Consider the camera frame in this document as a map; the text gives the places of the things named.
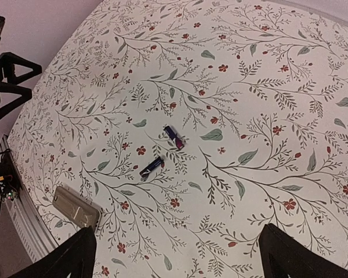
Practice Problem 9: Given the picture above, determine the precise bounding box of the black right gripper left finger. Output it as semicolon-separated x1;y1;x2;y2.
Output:
11;227;97;278

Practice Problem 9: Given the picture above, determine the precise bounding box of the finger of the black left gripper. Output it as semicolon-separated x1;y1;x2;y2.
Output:
0;52;42;84
0;81;32;120

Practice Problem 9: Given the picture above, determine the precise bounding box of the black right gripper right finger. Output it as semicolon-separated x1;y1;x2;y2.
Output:
259;224;348;278

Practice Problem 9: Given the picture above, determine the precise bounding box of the beige remote control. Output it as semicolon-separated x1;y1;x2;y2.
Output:
52;186;101;232

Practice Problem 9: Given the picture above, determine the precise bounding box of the dark blue AA battery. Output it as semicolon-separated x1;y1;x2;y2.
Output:
140;156;164;177

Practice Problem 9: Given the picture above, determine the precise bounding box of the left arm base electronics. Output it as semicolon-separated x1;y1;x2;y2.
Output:
0;148;21;214

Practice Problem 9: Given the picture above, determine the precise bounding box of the floral patterned table mat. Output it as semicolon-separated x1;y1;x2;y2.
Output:
9;1;348;277

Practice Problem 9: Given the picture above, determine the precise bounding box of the aluminium front rail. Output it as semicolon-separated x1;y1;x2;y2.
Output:
0;135;63;262

